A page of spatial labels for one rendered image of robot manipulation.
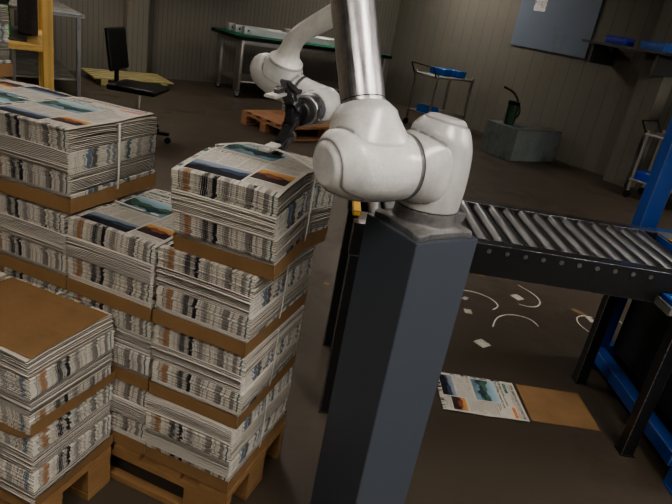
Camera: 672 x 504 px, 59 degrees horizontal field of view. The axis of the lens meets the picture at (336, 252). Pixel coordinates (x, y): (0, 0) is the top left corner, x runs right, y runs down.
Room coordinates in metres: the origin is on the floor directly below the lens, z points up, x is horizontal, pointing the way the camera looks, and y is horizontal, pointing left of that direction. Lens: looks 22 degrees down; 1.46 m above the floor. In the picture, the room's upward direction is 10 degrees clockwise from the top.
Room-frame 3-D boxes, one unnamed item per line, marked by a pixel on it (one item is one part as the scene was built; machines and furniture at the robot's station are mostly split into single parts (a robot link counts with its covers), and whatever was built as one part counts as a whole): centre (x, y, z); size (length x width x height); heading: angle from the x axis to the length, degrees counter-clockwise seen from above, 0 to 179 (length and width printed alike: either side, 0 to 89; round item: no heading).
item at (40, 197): (1.67, 0.80, 0.86); 0.38 x 0.29 x 0.04; 164
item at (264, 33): (9.84, 1.06, 0.50); 2.79 x 1.06 x 1.01; 126
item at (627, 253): (2.24, -1.09, 0.77); 0.47 x 0.05 x 0.05; 3
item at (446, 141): (1.39, -0.19, 1.17); 0.18 x 0.16 x 0.22; 126
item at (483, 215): (2.21, -0.57, 0.77); 0.47 x 0.05 x 0.05; 3
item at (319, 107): (1.70, 0.15, 1.18); 0.09 x 0.06 x 0.09; 72
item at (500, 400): (2.22, -0.73, 0.00); 0.37 x 0.28 x 0.01; 93
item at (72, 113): (1.66, 0.81, 1.06); 0.37 x 0.29 x 0.01; 164
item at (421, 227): (1.41, -0.21, 1.03); 0.22 x 0.18 x 0.06; 126
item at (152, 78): (8.39, 3.32, 0.05); 1.10 x 0.76 x 0.10; 126
